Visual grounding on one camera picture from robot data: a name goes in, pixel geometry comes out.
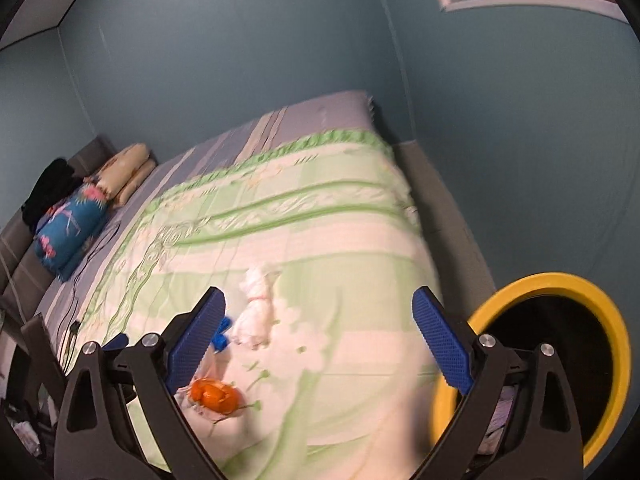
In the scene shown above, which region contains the white pleated paper bundle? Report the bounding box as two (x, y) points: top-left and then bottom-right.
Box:
(230, 264), (281, 350)

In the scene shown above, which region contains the yellow rimmed black trash bin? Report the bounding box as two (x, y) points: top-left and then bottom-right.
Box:
(416, 272), (632, 479)

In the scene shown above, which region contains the green white patterned quilt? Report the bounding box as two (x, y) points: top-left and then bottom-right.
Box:
(77, 130), (438, 479)

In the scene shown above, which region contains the grey striped bed sheet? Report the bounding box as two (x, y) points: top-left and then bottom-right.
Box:
(37, 90), (374, 344)

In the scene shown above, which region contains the blue floral pillow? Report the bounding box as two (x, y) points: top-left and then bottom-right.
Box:
(35, 185), (108, 282)

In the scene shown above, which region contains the beige floral pillow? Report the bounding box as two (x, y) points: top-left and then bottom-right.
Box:
(79, 143), (156, 209)

